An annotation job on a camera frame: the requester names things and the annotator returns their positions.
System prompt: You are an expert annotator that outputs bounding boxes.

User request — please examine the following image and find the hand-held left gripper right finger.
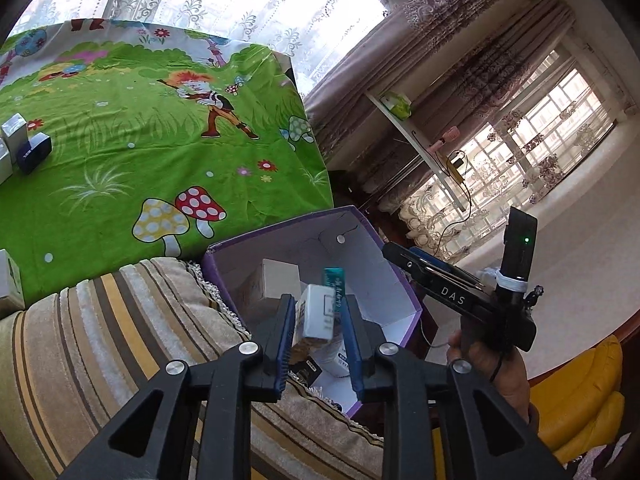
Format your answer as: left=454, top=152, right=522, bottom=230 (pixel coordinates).
left=340, top=294, right=568, bottom=480

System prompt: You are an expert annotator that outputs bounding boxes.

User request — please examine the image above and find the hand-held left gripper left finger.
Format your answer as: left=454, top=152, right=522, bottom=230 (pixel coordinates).
left=57, top=294, right=296, bottom=480

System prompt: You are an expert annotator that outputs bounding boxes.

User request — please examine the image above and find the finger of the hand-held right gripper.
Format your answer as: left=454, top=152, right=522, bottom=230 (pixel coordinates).
left=382, top=242, right=442, bottom=292
left=406, top=246, right=483, bottom=286

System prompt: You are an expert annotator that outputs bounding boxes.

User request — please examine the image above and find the white box yellow side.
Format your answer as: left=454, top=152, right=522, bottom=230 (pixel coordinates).
left=295, top=284, right=337, bottom=344

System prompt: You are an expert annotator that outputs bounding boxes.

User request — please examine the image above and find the purple cardboard box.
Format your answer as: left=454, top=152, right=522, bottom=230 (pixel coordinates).
left=201, top=205, right=425, bottom=419

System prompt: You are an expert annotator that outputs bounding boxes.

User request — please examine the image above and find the person's right hand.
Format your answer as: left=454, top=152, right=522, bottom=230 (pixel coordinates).
left=446, top=330, right=531, bottom=423

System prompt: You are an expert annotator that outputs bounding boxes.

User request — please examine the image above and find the small black box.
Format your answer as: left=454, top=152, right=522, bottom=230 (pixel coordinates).
left=295, top=357, right=324, bottom=387

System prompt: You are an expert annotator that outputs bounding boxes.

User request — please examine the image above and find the teal box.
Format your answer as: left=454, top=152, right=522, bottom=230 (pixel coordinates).
left=322, top=267, right=350, bottom=311

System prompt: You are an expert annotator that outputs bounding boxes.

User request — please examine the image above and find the beige cardboard box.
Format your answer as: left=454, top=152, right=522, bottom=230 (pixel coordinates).
left=244, top=258, right=301, bottom=314

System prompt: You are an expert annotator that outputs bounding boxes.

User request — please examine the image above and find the yellow device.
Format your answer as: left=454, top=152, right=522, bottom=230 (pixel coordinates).
left=446, top=152, right=467, bottom=182

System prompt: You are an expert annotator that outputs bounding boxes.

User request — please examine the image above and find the yellow cushion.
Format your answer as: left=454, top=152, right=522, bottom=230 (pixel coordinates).
left=527, top=335, right=626, bottom=466

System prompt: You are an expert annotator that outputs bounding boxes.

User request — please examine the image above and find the pink object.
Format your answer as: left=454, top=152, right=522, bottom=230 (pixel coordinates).
left=429, top=126, right=459, bottom=152

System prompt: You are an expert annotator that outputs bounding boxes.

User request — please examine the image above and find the green tissue pack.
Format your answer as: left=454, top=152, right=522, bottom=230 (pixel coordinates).
left=379, top=90, right=414, bottom=121

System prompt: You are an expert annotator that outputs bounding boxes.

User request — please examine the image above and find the striped plush cushion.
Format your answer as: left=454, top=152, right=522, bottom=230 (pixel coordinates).
left=0, top=257, right=387, bottom=480

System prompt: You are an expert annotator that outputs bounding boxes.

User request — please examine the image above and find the brown patterned curtain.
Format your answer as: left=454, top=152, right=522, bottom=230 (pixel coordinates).
left=302, top=0, right=581, bottom=221

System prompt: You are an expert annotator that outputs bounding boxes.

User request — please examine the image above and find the green cartoon printed bed sheet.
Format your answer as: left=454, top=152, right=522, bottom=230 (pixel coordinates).
left=0, top=19, right=335, bottom=319

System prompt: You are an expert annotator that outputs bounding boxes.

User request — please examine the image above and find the pile of white boxes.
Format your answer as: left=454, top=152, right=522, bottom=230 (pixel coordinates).
left=0, top=249, right=25, bottom=311

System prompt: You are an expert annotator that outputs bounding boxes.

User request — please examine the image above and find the white lace curtain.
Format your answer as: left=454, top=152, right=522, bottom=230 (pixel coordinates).
left=10, top=0, right=501, bottom=97

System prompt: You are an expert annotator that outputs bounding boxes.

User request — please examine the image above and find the dark blue box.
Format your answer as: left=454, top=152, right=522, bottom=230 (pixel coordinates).
left=15, top=132, right=54, bottom=175

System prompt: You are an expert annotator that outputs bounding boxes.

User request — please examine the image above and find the white box black lettering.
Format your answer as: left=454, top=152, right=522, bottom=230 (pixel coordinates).
left=0, top=139, right=14, bottom=186

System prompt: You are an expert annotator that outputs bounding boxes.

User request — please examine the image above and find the small white box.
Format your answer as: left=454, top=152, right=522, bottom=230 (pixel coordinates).
left=0, top=112, right=29, bottom=147

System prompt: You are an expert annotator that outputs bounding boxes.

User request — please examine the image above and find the black cable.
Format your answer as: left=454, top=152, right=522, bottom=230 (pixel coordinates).
left=444, top=149, right=477, bottom=272

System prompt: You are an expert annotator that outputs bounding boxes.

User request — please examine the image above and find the white wall shelf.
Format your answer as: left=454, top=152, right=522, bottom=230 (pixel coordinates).
left=364, top=87, right=481, bottom=211

